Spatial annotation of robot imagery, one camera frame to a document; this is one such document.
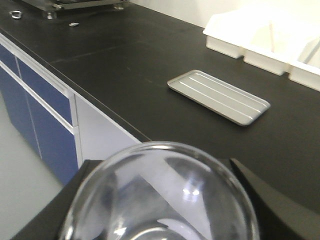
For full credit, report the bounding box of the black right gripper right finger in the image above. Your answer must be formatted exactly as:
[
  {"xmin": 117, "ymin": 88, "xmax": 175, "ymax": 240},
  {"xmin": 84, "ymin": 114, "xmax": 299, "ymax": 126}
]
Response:
[{"xmin": 230, "ymin": 158, "xmax": 320, "ymax": 240}]

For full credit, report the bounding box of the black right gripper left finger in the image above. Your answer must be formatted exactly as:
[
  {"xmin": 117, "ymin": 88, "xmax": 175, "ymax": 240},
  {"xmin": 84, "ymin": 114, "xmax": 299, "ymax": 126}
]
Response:
[{"xmin": 12, "ymin": 160, "xmax": 102, "ymax": 240}]

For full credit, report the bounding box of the blue cabinet door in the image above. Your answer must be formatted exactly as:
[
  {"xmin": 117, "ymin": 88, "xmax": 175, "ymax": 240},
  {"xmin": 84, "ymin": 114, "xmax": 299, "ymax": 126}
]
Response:
[{"xmin": 0, "ymin": 68, "xmax": 79, "ymax": 185}]

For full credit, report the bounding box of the blue cabinet drawer front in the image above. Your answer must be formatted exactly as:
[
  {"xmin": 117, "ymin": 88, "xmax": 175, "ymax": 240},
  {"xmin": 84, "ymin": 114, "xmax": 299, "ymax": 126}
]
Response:
[{"xmin": 0, "ymin": 45, "xmax": 73, "ymax": 125}]

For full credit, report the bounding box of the white bin right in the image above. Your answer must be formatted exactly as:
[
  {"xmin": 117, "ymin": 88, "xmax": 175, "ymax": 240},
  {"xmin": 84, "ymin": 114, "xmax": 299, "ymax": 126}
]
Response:
[{"xmin": 288, "ymin": 36, "xmax": 320, "ymax": 92}]

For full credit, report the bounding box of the white bin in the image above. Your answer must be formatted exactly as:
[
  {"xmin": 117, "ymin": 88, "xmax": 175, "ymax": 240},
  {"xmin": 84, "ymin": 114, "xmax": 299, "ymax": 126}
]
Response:
[
  {"xmin": 288, "ymin": 36, "xmax": 320, "ymax": 92},
  {"xmin": 243, "ymin": 20, "xmax": 320, "ymax": 76},
  {"xmin": 203, "ymin": 7, "xmax": 268, "ymax": 59}
]

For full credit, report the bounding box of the white bin middle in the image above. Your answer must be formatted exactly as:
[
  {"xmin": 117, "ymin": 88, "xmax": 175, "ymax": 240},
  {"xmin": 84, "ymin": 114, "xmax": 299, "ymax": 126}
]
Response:
[{"xmin": 243, "ymin": 20, "xmax": 320, "ymax": 76}]

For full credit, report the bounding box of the white bin left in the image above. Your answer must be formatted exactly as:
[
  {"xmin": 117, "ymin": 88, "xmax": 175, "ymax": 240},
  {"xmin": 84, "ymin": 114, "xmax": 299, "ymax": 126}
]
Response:
[{"xmin": 203, "ymin": 7, "xmax": 268, "ymax": 59}]

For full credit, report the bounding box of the small metal clip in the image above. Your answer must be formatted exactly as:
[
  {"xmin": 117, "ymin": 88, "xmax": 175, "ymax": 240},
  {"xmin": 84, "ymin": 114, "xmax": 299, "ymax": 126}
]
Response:
[{"xmin": 69, "ymin": 22, "xmax": 79, "ymax": 28}]

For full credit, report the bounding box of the metal instrument base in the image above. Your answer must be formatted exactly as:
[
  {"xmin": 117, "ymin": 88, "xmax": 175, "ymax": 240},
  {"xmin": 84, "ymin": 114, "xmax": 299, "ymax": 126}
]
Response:
[{"xmin": 22, "ymin": 0, "xmax": 129, "ymax": 20}]

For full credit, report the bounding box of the small metal ring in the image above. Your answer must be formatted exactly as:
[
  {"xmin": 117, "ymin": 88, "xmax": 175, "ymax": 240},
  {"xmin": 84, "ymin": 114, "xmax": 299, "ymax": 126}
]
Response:
[{"xmin": 9, "ymin": 9, "xmax": 23, "ymax": 20}]

